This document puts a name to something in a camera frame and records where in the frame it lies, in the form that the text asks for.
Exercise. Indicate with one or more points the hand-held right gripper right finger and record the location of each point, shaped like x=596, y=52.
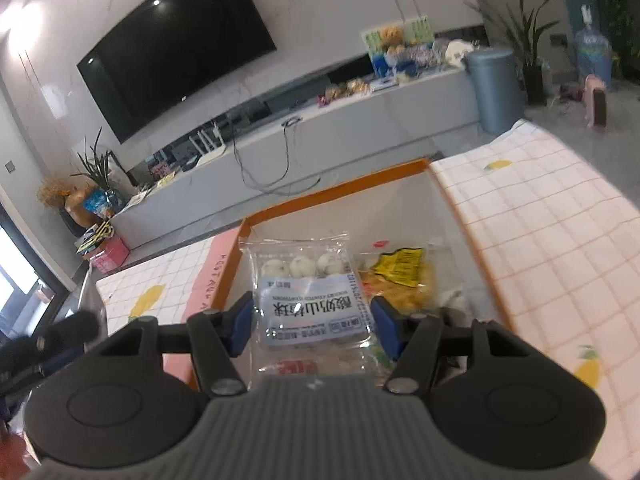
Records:
x=387, y=327

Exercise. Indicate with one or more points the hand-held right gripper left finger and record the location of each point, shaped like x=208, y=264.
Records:
x=241, y=325

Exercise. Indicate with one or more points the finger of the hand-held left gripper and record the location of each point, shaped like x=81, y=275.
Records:
x=75, y=328

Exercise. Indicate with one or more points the yellow waffle snack packet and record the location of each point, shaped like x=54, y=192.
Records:
x=400, y=266

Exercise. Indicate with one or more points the clear white-ball snack packet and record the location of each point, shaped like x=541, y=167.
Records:
x=305, y=310

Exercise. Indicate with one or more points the orange cardboard box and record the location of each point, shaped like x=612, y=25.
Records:
x=350, y=210

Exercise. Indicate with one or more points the red snack packet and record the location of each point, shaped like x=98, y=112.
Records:
x=295, y=366

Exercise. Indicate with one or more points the pink storage box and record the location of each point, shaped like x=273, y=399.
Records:
x=112, y=256

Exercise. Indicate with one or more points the yellow black booklets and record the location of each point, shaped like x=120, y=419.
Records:
x=95, y=238

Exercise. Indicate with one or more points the brown vase dried flowers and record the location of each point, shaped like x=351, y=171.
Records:
x=77, y=208

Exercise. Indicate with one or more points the blue snack bag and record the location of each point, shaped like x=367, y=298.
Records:
x=95, y=205

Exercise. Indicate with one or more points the potted plant blue vase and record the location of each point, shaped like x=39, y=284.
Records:
x=112, y=198

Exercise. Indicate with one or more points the white router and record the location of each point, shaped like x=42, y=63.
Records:
x=212, y=153

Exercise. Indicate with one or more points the lemon checked tablecloth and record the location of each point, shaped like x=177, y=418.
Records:
x=550, y=240

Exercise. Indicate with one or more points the grey tv console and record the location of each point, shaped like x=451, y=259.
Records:
x=350, y=126

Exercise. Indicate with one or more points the pile of wrapped candies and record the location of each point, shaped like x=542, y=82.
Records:
x=347, y=91

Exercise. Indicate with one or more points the white flat device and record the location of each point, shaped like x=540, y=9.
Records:
x=385, y=84

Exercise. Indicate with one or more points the grey blue trash bin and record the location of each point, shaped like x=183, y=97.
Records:
x=492, y=96

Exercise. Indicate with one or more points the blue white container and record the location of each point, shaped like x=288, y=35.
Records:
x=392, y=65

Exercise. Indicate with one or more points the black television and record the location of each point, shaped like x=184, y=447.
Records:
x=175, y=55

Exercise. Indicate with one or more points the white round object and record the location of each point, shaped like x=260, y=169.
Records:
x=458, y=54

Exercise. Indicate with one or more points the long-leaf potted plant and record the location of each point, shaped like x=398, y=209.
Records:
x=535, y=86

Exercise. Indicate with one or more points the brown teddy bear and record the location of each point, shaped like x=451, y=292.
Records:
x=392, y=36

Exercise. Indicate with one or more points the pink heater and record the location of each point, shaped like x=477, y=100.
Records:
x=595, y=106

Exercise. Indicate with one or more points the blue water bottle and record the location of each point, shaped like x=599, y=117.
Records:
x=592, y=56

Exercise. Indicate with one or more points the green climbing plant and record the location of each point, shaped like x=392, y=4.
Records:
x=620, y=0

